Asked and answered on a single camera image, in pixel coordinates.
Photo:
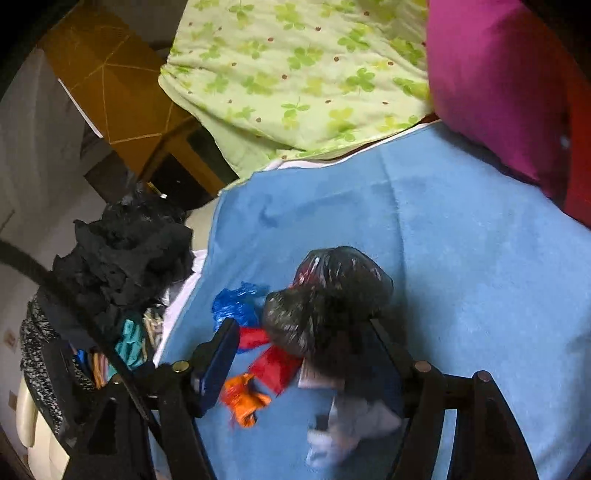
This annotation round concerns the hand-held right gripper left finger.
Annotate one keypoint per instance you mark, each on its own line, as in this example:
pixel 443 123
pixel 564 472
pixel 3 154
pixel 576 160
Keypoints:
pixel 217 364

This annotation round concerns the teal cloth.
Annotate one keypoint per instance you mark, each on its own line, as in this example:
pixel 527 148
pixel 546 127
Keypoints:
pixel 131 344

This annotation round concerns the black plastic bag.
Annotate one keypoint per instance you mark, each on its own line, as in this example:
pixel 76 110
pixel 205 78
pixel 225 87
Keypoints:
pixel 295 323
pixel 346 281

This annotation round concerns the crumpled blue plastic bag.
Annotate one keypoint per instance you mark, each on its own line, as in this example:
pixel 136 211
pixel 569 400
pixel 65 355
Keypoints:
pixel 235 304

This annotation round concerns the white sheet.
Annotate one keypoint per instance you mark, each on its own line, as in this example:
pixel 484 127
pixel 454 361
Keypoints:
pixel 184 286

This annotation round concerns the pile of black clothes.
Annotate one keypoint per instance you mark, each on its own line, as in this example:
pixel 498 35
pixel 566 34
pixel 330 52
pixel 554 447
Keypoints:
pixel 124 249

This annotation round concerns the orange-brown wooden post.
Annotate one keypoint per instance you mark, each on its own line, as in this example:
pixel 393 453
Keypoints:
pixel 106 74

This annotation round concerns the red pillow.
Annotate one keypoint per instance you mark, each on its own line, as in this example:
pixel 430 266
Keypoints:
pixel 579 161

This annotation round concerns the green clover quilt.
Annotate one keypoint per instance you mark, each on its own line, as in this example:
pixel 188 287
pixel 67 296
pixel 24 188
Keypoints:
pixel 295 69

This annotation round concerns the red wrapper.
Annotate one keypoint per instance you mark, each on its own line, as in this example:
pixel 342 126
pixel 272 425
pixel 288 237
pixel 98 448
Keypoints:
pixel 251 339
pixel 274 369

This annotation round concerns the orange plastic bag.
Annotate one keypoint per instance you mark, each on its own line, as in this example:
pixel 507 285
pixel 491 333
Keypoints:
pixel 242 397

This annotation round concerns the black-white speckled garment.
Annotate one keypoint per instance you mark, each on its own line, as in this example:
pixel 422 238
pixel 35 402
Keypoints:
pixel 34 350

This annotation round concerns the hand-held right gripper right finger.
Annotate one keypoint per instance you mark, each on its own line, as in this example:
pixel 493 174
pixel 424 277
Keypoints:
pixel 388 369

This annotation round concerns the blue blanket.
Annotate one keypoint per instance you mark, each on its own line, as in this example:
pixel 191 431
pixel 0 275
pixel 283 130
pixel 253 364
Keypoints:
pixel 461 277

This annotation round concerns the magenta pillow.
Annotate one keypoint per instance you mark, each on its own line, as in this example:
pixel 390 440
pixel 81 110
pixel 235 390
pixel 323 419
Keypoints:
pixel 489 83

